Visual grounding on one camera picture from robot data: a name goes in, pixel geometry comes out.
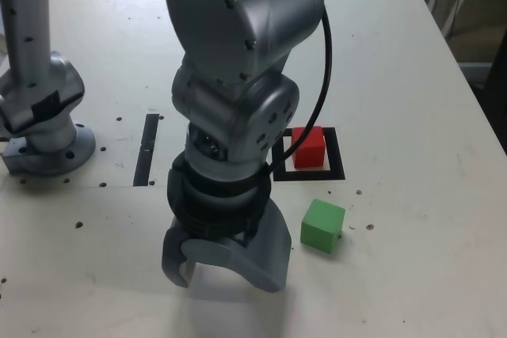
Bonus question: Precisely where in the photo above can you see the red cube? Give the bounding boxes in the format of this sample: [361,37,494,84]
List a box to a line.
[291,126,326,169]

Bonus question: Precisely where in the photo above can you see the black tape strip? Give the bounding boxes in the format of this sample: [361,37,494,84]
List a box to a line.
[132,113,160,188]

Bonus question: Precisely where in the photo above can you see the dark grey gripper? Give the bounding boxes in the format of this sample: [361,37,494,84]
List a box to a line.
[161,199,293,294]

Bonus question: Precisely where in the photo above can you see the black tape square outline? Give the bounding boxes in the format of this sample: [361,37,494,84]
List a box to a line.
[271,127,346,183]

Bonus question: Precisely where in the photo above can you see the green cube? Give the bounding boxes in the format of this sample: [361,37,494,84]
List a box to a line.
[299,198,346,254]

